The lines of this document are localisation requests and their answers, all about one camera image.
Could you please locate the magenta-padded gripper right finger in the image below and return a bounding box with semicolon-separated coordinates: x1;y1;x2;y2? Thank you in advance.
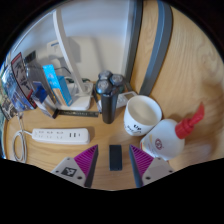
128;143;175;189

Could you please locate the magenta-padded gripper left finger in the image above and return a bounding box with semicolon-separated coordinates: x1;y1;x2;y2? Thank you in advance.
50;143;100;189

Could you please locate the black charger block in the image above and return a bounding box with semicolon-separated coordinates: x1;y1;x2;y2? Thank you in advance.
108;144;123;172

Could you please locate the white bottle with red pump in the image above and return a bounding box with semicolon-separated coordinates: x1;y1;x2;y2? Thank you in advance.
139;103;206;162

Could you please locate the white power strip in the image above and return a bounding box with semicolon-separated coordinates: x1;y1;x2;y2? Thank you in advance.
32;128;91;145

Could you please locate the white mug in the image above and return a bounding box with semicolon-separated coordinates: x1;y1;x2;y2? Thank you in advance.
123;94;163;137

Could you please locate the black ruler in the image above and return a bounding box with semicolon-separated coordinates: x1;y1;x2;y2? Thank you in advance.
52;108;100;119

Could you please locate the black electric shaver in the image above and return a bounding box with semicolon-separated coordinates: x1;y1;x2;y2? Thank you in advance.
94;69;126;125

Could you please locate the tall light blue box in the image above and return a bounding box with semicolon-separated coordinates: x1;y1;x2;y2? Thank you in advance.
42;64;74;107

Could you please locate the green figure building set box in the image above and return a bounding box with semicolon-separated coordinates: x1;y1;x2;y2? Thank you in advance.
0;89;18;121

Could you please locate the blue robot model kit box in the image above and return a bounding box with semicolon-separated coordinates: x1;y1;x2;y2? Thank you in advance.
1;52;38;113

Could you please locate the clear bottle with black cap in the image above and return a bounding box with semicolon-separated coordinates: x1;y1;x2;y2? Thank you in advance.
24;61;51;98

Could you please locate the white desk lamp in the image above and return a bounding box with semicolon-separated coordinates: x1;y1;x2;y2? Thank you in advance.
52;8;95;111

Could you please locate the white power strip cable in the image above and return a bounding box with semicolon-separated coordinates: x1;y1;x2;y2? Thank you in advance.
12;113;34;164

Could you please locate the white wall device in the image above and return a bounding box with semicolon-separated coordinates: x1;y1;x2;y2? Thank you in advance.
48;39;64;58

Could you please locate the grey metal desk frame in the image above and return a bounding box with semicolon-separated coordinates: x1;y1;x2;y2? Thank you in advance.
124;0;174;98

